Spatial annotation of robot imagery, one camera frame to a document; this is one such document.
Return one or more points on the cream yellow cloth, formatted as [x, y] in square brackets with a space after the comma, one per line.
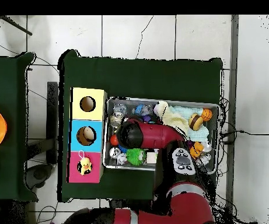
[174, 119]

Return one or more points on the yellow plush duck toy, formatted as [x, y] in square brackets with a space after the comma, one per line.
[85, 165]

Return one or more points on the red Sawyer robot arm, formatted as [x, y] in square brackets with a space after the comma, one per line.
[157, 136]

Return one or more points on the wooden box with three holes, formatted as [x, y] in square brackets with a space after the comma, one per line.
[96, 144]

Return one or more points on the shallow mesh bin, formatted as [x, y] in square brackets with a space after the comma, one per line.
[112, 164]

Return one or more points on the red ball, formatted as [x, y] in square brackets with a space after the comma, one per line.
[113, 140]

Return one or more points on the green spiky ball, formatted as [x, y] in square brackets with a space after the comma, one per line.
[135, 156]

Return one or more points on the silver drink can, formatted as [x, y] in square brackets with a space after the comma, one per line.
[114, 152]

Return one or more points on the dark green table cloth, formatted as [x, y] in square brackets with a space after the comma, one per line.
[3, 81]
[143, 79]

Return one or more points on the toy hamburger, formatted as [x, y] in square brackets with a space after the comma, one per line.
[196, 121]

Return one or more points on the mint green cloth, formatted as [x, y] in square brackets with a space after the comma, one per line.
[198, 135]

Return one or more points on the orange toy brick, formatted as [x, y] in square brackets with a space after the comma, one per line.
[196, 149]

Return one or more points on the small orange basketball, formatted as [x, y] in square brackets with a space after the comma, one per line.
[206, 114]

